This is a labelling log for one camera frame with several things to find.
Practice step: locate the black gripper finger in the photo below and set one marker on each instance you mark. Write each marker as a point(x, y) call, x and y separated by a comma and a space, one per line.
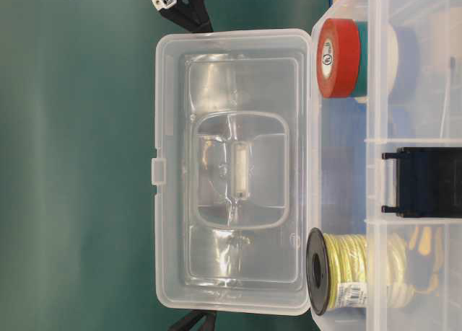
point(193, 317)

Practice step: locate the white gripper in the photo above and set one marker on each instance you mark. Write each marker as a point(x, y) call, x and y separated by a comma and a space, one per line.
point(191, 15)

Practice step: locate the clear plastic tool box lid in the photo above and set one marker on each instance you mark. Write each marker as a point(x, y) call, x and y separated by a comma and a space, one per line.
point(212, 250)

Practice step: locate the clear plastic tool box base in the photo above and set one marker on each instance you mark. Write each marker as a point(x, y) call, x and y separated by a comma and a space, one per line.
point(350, 181)

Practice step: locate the yellow black tool in box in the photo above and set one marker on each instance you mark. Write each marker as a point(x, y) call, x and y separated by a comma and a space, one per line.
point(425, 258)

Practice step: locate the black box latch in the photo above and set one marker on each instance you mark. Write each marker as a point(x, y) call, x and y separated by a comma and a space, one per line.
point(428, 182)

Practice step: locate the red electrical tape roll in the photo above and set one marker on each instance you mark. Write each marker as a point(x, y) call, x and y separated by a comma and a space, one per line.
point(338, 58)

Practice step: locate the green electrical tape roll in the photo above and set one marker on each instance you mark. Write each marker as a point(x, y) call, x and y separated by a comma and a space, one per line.
point(360, 89)

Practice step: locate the white tape roll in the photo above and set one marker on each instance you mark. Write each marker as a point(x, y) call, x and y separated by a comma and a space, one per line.
point(393, 57)

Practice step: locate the blue tape roll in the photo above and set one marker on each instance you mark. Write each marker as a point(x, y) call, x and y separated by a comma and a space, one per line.
point(405, 74)

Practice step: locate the yellow wire spool black flange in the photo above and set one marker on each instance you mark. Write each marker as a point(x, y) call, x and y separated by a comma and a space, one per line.
point(337, 271)

